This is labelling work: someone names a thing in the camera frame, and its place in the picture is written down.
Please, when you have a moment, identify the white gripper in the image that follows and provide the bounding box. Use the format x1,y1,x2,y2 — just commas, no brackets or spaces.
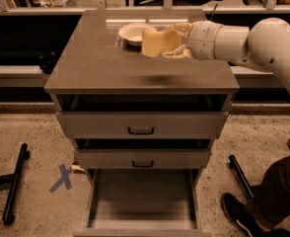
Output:
162,21,222,60

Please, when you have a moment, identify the yellow sponge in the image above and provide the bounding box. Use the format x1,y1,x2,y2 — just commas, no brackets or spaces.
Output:
142,30,181,57

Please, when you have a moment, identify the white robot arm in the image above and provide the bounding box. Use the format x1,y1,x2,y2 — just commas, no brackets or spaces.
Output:
164,18,290,95

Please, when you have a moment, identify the grey drawer cabinet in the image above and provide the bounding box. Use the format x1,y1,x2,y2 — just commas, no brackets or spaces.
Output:
44,9,241,170

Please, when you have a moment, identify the top grey drawer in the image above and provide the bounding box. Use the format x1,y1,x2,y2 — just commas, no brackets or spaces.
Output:
55,94,230,140

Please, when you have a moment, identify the grey drawer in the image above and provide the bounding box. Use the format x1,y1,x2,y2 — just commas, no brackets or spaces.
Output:
55,94,230,140
74,139,211,169
73,169,212,237

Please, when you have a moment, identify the middle grey drawer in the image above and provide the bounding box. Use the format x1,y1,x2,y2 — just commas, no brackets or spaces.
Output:
74,139,211,169

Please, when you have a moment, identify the bottom grey drawer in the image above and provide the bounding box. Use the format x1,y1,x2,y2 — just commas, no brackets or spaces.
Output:
73,169,212,237

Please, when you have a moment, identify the white bowl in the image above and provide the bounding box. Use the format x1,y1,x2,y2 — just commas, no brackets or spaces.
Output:
118,23,157,46

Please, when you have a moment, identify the black stand leg right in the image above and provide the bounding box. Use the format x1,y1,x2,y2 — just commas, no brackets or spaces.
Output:
229,155,254,199

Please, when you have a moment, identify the black stand leg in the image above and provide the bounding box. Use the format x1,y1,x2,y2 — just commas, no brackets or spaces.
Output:
229,155,254,199
0,143,30,225

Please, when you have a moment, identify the black clamp knob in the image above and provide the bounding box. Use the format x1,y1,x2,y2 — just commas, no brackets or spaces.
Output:
38,52,56,74

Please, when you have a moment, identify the blue tape cross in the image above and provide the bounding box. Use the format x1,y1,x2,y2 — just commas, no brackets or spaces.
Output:
49,164,73,193

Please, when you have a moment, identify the brown trouser leg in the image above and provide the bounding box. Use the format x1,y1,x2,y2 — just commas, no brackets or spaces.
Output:
246,156,290,229

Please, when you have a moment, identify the black stand leg left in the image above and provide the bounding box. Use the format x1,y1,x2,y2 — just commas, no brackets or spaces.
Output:
0,143,30,225

